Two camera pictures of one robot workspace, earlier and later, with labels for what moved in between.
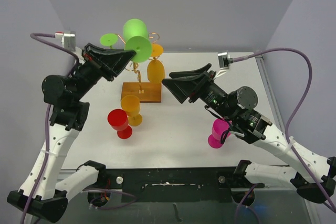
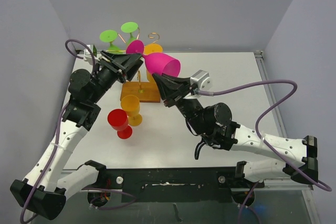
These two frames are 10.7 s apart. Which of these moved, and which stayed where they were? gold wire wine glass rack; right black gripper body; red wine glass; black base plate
Moved: right black gripper body
Stayed: gold wire wine glass rack; black base plate; red wine glass
